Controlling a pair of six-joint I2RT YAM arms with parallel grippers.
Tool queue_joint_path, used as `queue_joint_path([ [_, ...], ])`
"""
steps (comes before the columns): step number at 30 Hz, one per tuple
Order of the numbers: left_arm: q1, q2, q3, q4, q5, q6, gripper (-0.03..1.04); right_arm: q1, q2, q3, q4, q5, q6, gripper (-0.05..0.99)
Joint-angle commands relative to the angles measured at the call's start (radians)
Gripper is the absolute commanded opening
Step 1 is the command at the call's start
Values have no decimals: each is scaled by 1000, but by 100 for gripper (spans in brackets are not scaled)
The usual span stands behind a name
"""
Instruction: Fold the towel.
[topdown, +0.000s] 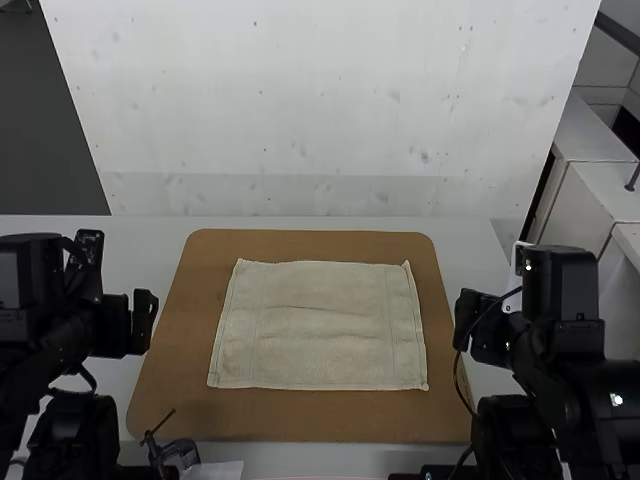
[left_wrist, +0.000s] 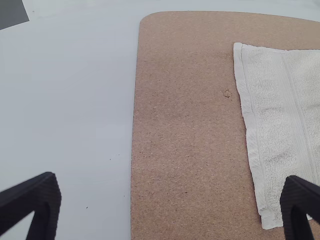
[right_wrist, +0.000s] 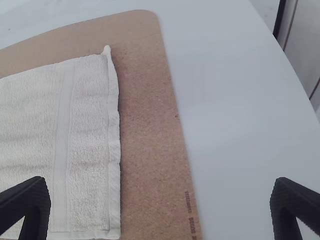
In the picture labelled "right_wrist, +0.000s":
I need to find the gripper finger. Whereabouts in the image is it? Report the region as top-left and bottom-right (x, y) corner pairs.
(0, 175), (52, 240)
(269, 176), (320, 240)

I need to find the pale towel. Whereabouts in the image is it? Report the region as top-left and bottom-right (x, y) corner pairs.
(0, 44), (122, 240)

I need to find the cork mat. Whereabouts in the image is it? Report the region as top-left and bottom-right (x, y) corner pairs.
(0, 9), (204, 240)

